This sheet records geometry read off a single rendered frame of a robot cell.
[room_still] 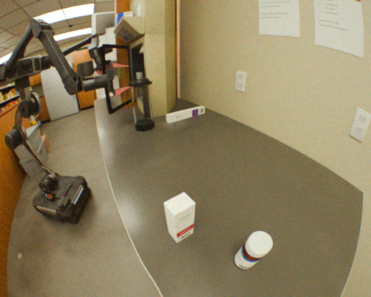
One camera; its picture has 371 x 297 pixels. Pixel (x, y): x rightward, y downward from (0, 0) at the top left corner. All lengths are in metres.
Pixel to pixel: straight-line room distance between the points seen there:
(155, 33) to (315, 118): 0.85
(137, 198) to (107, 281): 1.05
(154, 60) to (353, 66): 0.90
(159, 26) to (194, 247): 0.91
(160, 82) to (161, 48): 0.19
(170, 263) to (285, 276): 0.23
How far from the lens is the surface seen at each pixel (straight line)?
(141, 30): 0.85
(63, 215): 1.60
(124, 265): 1.36
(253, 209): 0.40
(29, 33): 0.96
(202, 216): 0.36
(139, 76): 0.71
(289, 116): 0.76
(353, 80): 0.71
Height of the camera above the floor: 1.24
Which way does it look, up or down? 32 degrees down
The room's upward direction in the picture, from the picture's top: straight up
